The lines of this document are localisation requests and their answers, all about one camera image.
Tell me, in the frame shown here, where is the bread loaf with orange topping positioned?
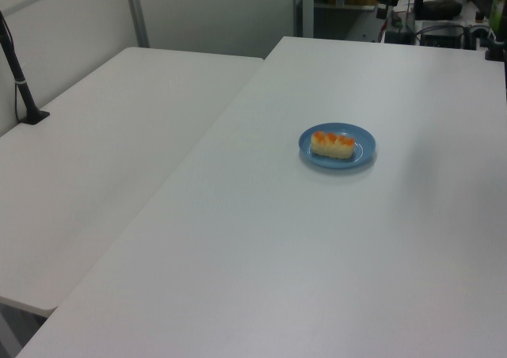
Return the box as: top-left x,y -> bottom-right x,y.
311,131 -> 356,162

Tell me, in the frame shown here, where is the blue round plate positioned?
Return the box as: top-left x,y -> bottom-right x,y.
297,123 -> 376,170

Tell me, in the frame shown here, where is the black electronics box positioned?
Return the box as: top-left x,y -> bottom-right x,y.
418,21 -> 465,51

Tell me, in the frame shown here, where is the dark rounded bag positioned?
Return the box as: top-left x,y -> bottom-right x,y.
421,0 -> 463,21

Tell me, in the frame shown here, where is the black table clamp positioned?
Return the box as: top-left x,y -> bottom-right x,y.
483,32 -> 507,63

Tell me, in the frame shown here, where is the green bottle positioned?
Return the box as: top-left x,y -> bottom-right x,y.
488,0 -> 507,34

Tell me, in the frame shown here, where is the grey metal partition post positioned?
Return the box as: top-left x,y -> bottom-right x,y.
124,0 -> 151,48

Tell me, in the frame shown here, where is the black camera stand pole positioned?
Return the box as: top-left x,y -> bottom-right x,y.
0,10 -> 51,126

